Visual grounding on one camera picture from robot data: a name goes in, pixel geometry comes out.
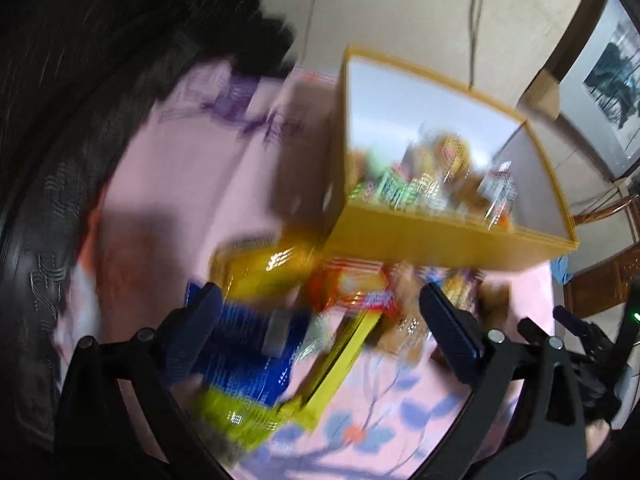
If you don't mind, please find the pink printed tablecloth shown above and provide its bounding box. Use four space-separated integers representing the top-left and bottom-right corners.
52 60 556 480

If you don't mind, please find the framed lotus painting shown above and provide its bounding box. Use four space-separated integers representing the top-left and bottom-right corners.
547 0 640 183

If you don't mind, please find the yellow green snack packet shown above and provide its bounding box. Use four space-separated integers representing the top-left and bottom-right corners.
197 385 282 450

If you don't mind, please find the yellow cardboard box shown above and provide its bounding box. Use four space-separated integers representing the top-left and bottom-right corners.
320 46 580 273

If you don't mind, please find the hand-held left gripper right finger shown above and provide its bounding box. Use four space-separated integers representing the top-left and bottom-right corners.
415 282 587 480

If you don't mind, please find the red cookie packet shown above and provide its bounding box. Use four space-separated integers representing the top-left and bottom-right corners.
307 260 397 313

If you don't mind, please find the cardboard corner protector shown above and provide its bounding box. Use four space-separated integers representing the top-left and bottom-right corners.
517 70 561 121

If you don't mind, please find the blue snack packet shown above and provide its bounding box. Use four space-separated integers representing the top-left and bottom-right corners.
186 285 312 407

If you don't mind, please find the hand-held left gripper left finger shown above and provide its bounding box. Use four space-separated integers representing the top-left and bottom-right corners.
55 282 226 480

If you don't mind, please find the wooden chair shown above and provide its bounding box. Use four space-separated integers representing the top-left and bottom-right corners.
565 180 640 321

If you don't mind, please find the yellow cake packet red label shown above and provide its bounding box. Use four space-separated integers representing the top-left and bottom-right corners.
430 135 473 181

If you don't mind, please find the yellow bar packet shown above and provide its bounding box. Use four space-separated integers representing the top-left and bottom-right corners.
280 305 386 433

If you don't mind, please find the blue cloth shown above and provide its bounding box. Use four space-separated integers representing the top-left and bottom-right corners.
550 255 574 286

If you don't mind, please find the dark carved wooden furniture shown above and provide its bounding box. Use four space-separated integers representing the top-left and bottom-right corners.
0 0 301 461

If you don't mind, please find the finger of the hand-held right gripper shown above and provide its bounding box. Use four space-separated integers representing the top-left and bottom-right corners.
552 305 626 416

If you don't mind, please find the yellow jelly packet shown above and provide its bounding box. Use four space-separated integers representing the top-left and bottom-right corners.
210 237 321 303

